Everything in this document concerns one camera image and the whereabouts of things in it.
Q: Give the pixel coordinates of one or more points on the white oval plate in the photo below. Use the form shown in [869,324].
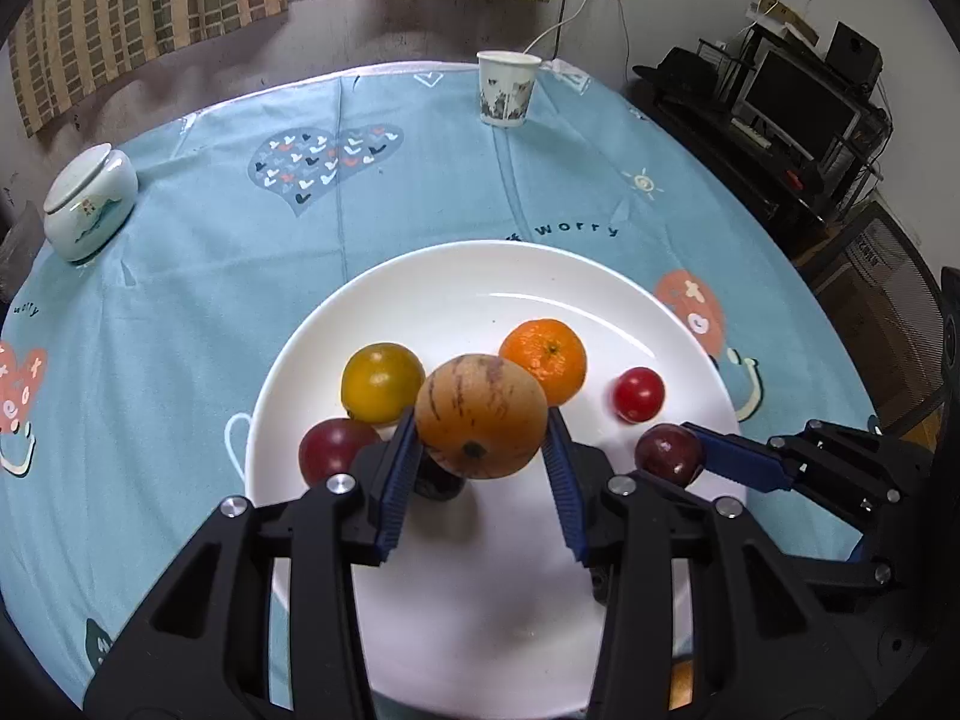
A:
[510,285]

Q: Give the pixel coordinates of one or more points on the large mandarin orange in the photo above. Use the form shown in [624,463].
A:
[547,356]

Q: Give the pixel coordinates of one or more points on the black hat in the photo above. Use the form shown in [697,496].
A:
[682,67]

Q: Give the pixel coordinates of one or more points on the dark red plum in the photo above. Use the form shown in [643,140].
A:
[667,454]
[334,450]

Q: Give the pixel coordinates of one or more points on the blue printed tablecloth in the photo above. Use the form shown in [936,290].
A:
[187,390]

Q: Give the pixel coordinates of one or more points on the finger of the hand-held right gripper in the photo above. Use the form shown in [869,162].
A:
[739,459]
[862,568]

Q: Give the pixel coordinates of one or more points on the black speaker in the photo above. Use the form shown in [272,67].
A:
[853,52]

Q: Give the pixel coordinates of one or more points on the yellow-green tomato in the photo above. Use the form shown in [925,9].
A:
[379,379]

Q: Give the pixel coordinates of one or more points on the large tan round fruit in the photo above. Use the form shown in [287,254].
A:
[480,412]

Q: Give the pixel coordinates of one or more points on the red cherry tomato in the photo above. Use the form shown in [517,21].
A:
[639,394]

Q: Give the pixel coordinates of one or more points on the white power strip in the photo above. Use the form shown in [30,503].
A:
[751,133]

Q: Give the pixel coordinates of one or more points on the computer monitor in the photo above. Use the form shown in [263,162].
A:
[799,101]

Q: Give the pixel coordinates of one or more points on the patterned paper cup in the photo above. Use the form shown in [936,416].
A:
[508,94]

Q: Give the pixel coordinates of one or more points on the black computer desk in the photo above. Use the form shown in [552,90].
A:
[720,157]

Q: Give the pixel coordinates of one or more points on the white power adapter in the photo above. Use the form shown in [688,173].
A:
[566,71]

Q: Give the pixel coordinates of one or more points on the white ceramic lidded jar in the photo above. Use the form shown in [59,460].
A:
[90,202]

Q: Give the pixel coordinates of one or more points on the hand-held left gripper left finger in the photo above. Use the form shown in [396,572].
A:
[394,487]

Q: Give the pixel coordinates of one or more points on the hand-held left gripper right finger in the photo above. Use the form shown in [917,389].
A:
[566,495]

